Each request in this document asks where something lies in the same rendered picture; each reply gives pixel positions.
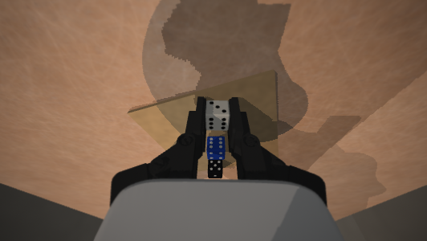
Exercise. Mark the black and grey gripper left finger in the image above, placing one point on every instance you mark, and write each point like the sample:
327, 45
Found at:
179, 161

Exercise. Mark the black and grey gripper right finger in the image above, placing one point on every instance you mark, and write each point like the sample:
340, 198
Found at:
256, 163

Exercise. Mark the blue die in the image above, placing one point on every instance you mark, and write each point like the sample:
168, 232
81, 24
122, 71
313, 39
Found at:
216, 148

